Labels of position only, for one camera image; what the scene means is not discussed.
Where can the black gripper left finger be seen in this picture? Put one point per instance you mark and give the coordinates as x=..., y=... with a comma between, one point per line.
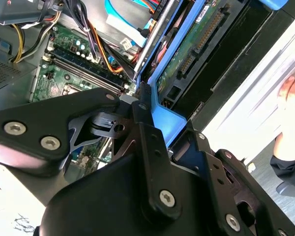
x=39, y=127

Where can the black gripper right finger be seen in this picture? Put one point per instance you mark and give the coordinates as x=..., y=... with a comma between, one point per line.
x=236, y=186

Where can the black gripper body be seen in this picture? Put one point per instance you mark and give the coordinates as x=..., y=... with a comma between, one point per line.
x=100, y=209

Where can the hard disk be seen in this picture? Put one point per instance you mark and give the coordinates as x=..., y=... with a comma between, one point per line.
x=169, y=118

